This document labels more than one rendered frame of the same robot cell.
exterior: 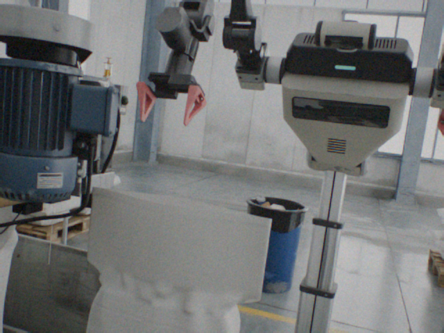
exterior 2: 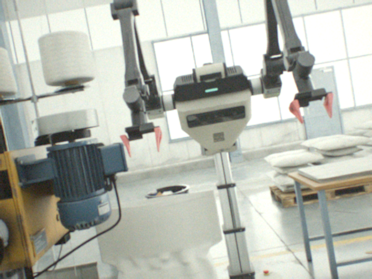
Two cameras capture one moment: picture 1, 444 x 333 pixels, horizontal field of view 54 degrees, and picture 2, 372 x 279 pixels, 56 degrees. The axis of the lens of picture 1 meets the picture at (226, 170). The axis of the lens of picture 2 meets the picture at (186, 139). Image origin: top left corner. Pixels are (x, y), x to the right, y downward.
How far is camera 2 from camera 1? 0.44 m
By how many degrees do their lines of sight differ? 17
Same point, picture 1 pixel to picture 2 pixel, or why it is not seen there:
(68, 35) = (93, 121)
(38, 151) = (93, 193)
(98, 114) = (119, 160)
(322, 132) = (208, 132)
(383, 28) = (183, 47)
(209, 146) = not seen: hidden behind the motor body
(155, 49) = (12, 106)
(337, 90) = (212, 104)
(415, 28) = (204, 42)
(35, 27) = (77, 122)
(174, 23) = (135, 96)
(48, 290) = not seen: outside the picture
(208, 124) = not seen: hidden behind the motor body
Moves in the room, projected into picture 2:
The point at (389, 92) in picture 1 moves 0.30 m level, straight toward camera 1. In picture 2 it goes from (241, 97) to (250, 93)
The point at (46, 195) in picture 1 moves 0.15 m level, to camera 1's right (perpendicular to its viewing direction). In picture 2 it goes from (104, 217) to (154, 205)
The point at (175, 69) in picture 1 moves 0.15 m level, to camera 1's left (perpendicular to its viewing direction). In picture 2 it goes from (140, 121) to (96, 128)
